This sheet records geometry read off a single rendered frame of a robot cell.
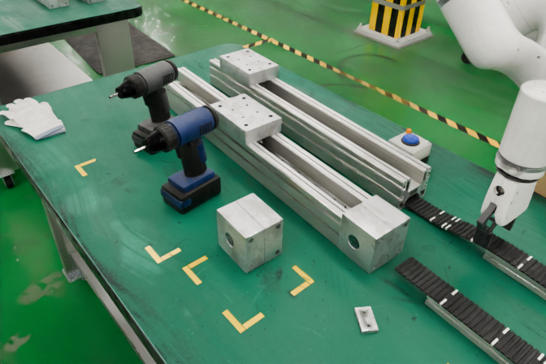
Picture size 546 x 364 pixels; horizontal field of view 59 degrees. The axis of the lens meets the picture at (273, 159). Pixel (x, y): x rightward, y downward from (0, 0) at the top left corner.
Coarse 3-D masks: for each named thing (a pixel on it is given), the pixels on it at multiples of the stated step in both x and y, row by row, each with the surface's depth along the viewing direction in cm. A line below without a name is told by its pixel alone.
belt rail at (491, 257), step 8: (488, 256) 98; (496, 256) 95; (496, 264) 96; (504, 264) 95; (512, 272) 94; (520, 272) 92; (520, 280) 93; (528, 280) 92; (536, 288) 91; (544, 288) 89; (544, 296) 90
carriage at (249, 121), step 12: (240, 96) 127; (216, 108) 121; (228, 108) 121; (240, 108) 122; (252, 108) 122; (264, 108) 122; (228, 120) 117; (240, 120) 117; (252, 120) 117; (264, 120) 117; (276, 120) 118; (240, 132) 115; (252, 132) 114; (264, 132) 117; (276, 132) 120
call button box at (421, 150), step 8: (400, 136) 125; (392, 144) 123; (400, 144) 122; (408, 144) 121; (416, 144) 121; (424, 144) 122; (408, 152) 119; (416, 152) 119; (424, 152) 122; (424, 160) 124
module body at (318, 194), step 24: (192, 72) 147; (168, 96) 144; (192, 96) 135; (216, 96) 135; (216, 144) 129; (240, 144) 118; (264, 144) 123; (288, 144) 116; (264, 168) 113; (288, 168) 108; (312, 168) 110; (288, 192) 107; (312, 192) 101; (336, 192) 105; (360, 192) 101; (312, 216) 103; (336, 216) 96; (336, 240) 99
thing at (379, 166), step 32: (256, 96) 141; (288, 96) 140; (288, 128) 133; (320, 128) 122; (352, 128) 123; (352, 160) 116; (384, 160) 117; (416, 160) 112; (384, 192) 110; (416, 192) 111
